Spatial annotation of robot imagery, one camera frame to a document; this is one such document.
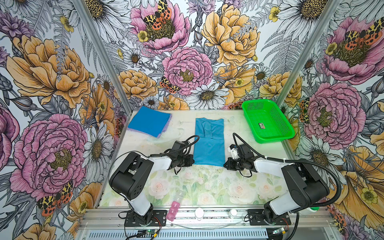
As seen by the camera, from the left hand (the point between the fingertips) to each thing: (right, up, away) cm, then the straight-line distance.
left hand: (193, 165), depth 93 cm
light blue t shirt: (+11, +9, +6) cm, 16 cm away
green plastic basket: (+56, +27, +25) cm, 67 cm away
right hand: (+19, -2, -2) cm, 19 cm away
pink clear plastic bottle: (-9, -17, -17) cm, 25 cm away
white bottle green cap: (+54, -15, -23) cm, 60 cm away
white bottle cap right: (+19, -17, -21) cm, 33 cm away
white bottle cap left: (+3, -16, -23) cm, 28 cm away
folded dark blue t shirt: (-32, +27, +20) cm, 46 cm away
